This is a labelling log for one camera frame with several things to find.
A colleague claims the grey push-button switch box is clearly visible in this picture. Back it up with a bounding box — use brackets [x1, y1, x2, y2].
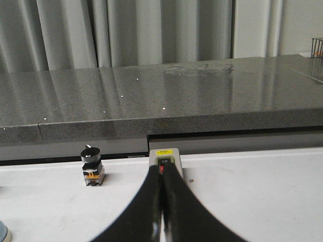
[148, 148, 183, 178]

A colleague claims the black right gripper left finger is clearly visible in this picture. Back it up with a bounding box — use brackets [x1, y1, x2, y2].
[93, 165, 162, 241]

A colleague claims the grey stone counter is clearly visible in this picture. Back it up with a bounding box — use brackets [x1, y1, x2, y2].
[0, 53, 323, 162]

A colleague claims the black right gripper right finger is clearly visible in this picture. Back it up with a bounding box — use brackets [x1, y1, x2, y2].
[163, 163, 245, 241]

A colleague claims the grey curtain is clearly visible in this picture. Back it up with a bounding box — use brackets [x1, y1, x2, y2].
[1, 1, 322, 73]

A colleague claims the black wire rack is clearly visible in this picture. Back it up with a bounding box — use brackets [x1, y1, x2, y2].
[311, 37, 323, 58]

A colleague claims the black rotary selector switch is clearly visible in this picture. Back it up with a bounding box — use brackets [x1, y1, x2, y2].
[81, 144, 105, 186]

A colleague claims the blue call bell cream base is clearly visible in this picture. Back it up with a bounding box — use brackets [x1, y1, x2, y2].
[0, 221, 12, 242]

